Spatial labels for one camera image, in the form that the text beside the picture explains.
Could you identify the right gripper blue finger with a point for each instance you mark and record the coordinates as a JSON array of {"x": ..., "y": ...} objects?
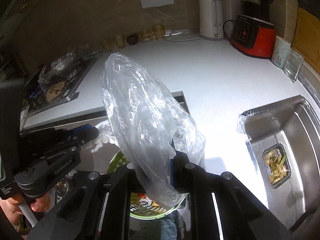
[{"x": 175, "y": 178}]

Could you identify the clear plastic bag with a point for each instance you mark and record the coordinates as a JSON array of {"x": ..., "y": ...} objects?
[{"x": 149, "y": 126}]

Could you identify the green perforated trash basket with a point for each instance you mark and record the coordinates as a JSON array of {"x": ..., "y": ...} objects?
[{"x": 141, "y": 207}]

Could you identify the person's left hand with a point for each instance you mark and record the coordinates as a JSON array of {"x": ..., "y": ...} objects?
[{"x": 14, "y": 207}]

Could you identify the gas stove with clutter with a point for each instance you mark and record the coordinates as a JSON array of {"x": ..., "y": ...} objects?
[{"x": 57, "y": 84}]

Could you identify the food container in sink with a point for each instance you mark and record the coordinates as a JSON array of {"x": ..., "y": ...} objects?
[{"x": 277, "y": 165}]

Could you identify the stainless steel sink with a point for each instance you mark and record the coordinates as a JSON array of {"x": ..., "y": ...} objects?
[{"x": 283, "y": 141}]

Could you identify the clear glass jar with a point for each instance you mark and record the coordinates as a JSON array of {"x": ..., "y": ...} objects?
[{"x": 146, "y": 36}]

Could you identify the black small cup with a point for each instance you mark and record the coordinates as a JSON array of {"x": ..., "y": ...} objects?
[{"x": 132, "y": 39}]

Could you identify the amber glass cup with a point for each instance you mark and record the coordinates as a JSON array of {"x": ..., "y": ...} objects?
[{"x": 158, "y": 31}]

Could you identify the white electric kettle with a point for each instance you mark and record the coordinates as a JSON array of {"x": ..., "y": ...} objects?
[{"x": 211, "y": 19}]

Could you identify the red black blender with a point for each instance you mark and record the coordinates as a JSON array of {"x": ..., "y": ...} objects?
[{"x": 253, "y": 33}]

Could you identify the white ceramic cup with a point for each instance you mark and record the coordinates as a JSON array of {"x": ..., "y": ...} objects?
[{"x": 281, "y": 49}]

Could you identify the clear glass mug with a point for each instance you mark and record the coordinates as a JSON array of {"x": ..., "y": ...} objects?
[{"x": 293, "y": 64}]

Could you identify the wooden cutting board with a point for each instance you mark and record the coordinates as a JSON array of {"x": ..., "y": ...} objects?
[{"x": 307, "y": 37}]

